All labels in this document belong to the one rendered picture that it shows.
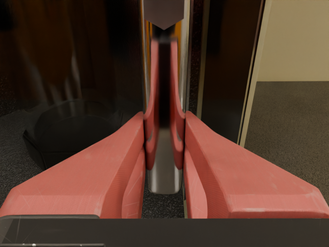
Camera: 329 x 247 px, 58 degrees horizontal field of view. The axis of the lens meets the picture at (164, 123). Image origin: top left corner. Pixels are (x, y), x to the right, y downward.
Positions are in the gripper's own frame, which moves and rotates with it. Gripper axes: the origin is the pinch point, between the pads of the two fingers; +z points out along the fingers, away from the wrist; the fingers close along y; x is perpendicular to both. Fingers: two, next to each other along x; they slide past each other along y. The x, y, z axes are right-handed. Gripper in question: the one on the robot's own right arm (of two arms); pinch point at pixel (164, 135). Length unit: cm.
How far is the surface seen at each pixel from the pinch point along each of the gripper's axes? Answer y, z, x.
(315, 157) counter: -21.3, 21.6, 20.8
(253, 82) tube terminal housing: -5.1, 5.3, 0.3
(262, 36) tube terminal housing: -5.0, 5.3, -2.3
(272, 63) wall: -23, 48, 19
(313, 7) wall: -28, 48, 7
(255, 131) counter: -14.4, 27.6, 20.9
